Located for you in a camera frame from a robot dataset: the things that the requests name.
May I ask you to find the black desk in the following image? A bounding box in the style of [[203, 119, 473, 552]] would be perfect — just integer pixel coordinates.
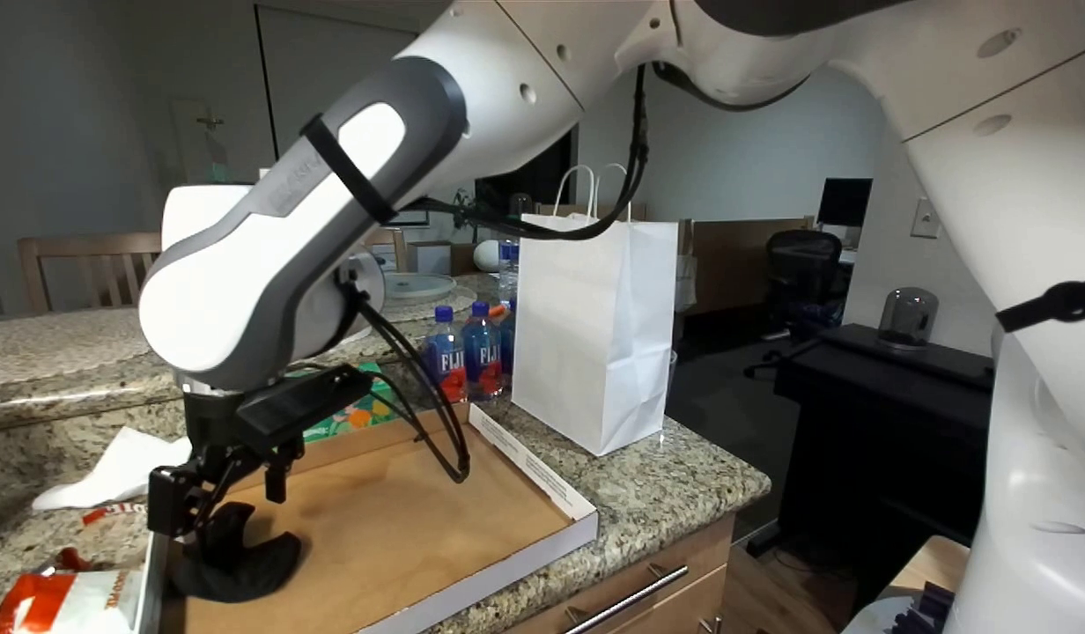
[[772, 325, 1003, 567]]

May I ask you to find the wall cross ornament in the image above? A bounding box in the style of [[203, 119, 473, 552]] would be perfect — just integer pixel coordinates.
[[190, 102, 233, 137]]

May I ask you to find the grey glass jar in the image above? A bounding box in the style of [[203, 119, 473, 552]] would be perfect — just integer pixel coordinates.
[[875, 280, 941, 345]]

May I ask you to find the white paper bag with handles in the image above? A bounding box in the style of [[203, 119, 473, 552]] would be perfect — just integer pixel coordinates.
[[507, 160, 680, 457]]

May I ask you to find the black office chair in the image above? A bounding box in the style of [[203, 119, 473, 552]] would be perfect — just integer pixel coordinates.
[[745, 224, 850, 379]]

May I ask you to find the red and white chip bag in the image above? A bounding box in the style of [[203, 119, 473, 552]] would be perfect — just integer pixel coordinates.
[[0, 558, 152, 634]]

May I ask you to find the Fiji water bottle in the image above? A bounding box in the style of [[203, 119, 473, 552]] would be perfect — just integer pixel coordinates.
[[462, 297, 505, 402], [494, 293, 520, 392], [427, 301, 473, 407]]

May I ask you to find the round grey plate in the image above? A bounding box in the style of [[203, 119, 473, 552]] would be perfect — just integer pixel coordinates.
[[380, 270, 479, 319]]

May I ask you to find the wooden sideboard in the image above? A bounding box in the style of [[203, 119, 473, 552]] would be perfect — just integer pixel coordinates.
[[680, 213, 809, 314]]

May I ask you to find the shallow cardboard box tray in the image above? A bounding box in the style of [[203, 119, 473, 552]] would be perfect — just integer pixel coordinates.
[[142, 396, 603, 634]]

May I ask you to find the clear plastic water bottle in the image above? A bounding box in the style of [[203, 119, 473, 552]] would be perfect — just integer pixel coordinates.
[[494, 238, 526, 301]]

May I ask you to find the black sock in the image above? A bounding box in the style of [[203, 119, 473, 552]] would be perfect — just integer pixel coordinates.
[[168, 498, 306, 604]]

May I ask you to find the crumpled white napkin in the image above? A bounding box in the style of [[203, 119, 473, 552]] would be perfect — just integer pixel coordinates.
[[29, 423, 196, 514]]

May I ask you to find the computer monitor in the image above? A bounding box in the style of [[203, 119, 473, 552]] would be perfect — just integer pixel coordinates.
[[814, 171, 877, 232]]

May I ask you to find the white projector screen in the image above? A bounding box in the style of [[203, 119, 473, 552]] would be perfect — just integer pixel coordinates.
[[253, 0, 432, 178]]

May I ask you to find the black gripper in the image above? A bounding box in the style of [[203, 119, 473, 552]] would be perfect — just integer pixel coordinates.
[[143, 386, 310, 571]]

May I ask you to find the white light switch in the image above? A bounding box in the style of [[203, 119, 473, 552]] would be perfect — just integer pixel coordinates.
[[909, 193, 943, 244]]

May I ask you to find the wooden counter cabinet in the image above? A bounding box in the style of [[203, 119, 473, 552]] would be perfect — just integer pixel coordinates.
[[505, 514, 740, 634]]

